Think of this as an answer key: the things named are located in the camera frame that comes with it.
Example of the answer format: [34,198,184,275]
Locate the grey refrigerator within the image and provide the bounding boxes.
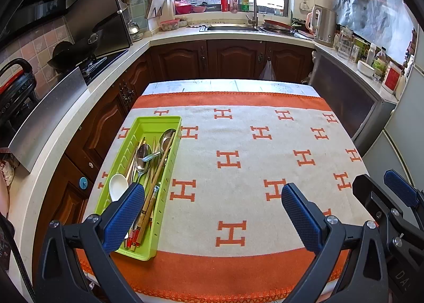
[361,55,424,198]

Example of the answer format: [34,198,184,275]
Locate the large metal spoon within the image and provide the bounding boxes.
[131,143,153,191]

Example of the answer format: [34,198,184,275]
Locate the clear glass jar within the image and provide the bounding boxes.
[336,26,353,59]

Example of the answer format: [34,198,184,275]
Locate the wooden cutting board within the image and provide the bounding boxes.
[145,0,168,20]

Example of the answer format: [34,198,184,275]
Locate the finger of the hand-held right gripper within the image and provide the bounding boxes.
[383,170,424,227]
[352,173,406,251]

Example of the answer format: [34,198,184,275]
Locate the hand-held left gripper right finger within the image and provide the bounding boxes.
[281,182,388,303]

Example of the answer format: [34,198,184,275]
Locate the plastic wall covering sheet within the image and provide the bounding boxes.
[331,0,418,59]

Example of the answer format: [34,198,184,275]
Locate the black wok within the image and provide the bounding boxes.
[46,26,107,73]

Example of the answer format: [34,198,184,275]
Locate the black gas stove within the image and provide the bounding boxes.
[78,48,130,87]

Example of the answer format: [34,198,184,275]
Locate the steel electric kettle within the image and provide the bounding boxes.
[311,5,338,48]

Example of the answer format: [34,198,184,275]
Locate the steel kitchen sink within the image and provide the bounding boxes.
[199,23,266,33]

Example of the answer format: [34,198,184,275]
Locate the steel sink faucet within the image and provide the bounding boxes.
[242,0,259,25]

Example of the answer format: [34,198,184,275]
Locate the plain tan wooden chopstick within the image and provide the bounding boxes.
[146,131,177,198]

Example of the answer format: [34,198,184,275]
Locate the red label canister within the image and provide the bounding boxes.
[382,61,403,95]

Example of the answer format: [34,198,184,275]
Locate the steel splash guard plate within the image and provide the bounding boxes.
[7,66,88,174]

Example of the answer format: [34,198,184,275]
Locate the white bowl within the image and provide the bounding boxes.
[357,60,376,78]

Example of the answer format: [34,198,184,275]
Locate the pink lidded food container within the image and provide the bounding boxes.
[160,18,181,31]

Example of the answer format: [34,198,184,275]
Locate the wide metal soup spoon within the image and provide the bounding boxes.
[142,128,177,162]

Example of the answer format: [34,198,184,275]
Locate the pink plastic basin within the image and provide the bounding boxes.
[174,0,193,15]

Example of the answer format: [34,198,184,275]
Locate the black pressure cooker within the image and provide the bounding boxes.
[0,58,38,131]

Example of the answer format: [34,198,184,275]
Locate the hanging plastic bag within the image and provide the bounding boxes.
[258,60,276,82]

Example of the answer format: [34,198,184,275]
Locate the white ceramic spoon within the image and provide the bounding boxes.
[109,173,130,202]

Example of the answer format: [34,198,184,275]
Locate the clear bottle green label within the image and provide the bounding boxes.
[373,46,387,82]

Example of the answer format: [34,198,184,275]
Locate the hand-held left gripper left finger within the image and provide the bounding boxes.
[33,182,146,303]

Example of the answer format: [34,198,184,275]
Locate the orange and grey printed blanket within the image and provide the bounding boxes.
[76,91,372,295]

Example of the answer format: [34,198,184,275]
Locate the red frying pan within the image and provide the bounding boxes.
[263,18,295,34]

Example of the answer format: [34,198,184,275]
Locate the grey metal freestanding cabinet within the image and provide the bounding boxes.
[308,43,398,154]

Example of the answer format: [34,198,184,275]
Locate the brown wooden kitchen cabinets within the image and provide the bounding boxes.
[31,38,315,257]

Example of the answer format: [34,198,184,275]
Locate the green plastic utensil tray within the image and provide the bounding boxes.
[94,116,183,261]

